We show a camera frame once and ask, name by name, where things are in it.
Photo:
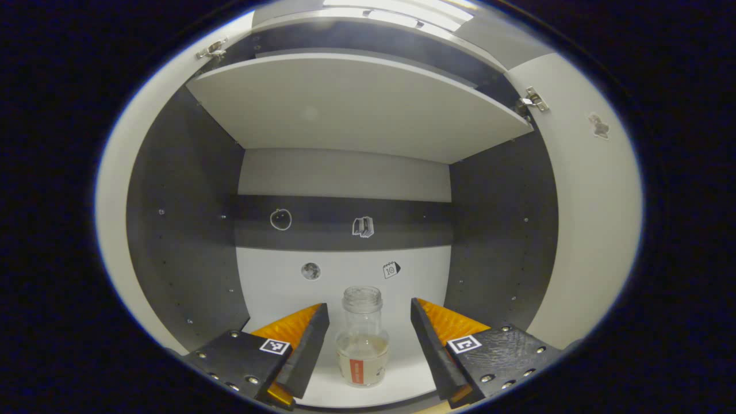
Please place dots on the grey cabinet door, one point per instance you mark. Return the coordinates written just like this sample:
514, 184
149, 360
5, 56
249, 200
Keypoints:
592, 218
118, 201

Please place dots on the clear glass bottle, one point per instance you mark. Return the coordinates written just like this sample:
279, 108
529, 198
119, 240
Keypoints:
362, 356

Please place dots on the grey cabinet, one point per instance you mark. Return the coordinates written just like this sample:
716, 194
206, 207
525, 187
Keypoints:
345, 109

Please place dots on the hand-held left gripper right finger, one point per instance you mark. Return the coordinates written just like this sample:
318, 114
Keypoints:
431, 351

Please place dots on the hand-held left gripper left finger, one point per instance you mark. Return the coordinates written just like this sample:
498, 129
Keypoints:
307, 351

